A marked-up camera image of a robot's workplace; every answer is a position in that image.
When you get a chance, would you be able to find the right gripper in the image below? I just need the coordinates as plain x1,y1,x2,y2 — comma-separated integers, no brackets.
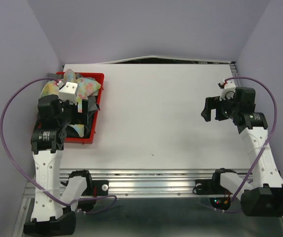
200,92,240,121

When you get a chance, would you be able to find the floral pastel skirt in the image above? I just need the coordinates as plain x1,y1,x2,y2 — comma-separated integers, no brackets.
47,69,102,138

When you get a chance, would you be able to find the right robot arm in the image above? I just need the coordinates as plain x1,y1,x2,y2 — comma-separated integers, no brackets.
193,87,283,217

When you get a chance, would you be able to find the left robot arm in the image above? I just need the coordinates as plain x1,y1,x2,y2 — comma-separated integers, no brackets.
23,95,94,237

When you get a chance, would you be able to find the grey skirt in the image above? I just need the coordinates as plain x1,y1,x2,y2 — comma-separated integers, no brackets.
47,71,102,113

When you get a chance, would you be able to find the red plastic bin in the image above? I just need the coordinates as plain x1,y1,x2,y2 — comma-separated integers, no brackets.
56,72,105,144

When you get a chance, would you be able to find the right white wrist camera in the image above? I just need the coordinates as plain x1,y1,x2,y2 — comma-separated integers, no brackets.
218,79,236,101

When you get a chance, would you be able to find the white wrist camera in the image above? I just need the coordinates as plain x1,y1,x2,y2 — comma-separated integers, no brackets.
58,82,78,104
218,79,236,101

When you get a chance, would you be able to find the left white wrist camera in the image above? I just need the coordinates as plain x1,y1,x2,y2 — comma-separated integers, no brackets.
58,82,78,104

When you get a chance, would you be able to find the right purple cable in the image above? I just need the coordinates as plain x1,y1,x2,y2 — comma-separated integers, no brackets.
214,77,278,214

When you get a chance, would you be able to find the purple cable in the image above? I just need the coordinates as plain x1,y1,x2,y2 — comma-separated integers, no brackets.
214,77,278,214
0,78,118,215

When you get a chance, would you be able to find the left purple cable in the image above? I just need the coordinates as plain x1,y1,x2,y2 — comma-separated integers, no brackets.
0,78,118,215

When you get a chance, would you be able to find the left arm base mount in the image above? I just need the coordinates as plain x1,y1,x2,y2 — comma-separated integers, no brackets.
60,176,109,201

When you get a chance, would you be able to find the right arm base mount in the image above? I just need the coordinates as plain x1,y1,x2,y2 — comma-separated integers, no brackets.
193,179,233,195

